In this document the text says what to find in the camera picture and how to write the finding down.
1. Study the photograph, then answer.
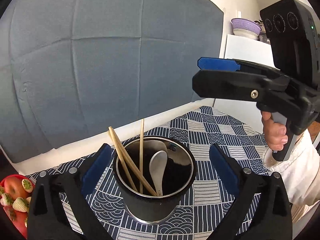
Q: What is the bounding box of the purple colander bowl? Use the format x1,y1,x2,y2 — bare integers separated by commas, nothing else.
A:
231,18,261,35

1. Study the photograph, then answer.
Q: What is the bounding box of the black metal utensil cup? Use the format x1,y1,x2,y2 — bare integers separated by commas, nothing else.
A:
112,136,196,224

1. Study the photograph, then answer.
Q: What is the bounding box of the white sleeve forearm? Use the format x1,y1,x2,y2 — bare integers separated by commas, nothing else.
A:
262,129,320,225

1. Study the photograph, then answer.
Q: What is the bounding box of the person's right hand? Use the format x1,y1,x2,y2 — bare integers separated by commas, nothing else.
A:
261,111,288,151

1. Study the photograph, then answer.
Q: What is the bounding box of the red fruit bowl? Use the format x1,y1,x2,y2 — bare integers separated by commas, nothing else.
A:
1,174,35,239

